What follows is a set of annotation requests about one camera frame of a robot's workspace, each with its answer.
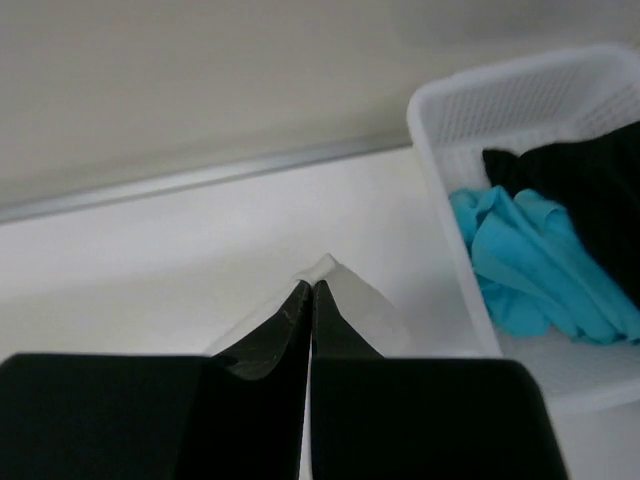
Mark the white t shirt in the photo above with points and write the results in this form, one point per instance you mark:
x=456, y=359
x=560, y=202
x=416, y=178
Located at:
x=350, y=305

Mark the cyan t shirt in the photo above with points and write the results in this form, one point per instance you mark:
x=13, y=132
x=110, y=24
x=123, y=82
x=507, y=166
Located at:
x=533, y=272

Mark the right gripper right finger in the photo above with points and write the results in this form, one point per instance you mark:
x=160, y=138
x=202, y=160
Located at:
x=425, y=410

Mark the black t shirt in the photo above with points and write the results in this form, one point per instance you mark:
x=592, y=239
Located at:
x=597, y=181

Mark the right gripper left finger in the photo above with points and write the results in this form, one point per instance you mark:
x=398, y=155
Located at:
x=71, y=416

